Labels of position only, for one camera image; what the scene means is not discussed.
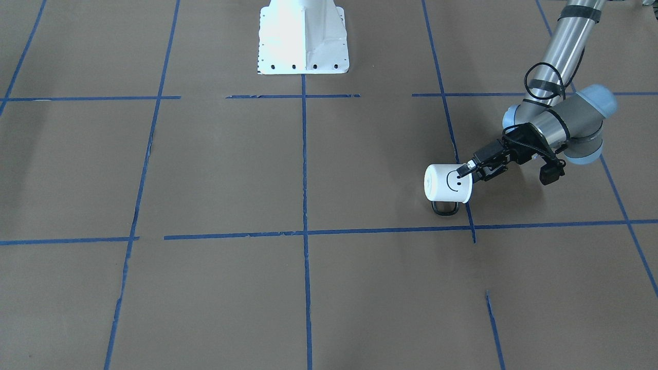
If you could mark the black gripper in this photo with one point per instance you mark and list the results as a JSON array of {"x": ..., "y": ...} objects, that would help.
[{"x": 515, "y": 150}]

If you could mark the white mug black handle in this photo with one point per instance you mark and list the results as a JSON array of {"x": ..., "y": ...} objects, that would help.
[{"x": 447, "y": 183}]

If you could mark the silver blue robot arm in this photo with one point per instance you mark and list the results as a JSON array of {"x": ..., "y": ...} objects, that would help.
[{"x": 548, "y": 123}]

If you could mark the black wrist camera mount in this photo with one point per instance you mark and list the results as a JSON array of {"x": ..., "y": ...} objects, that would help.
[{"x": 552, "y": 170}]

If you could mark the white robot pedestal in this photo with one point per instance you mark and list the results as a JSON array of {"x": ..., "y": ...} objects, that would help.
[{"x": 302, "y": 38}]

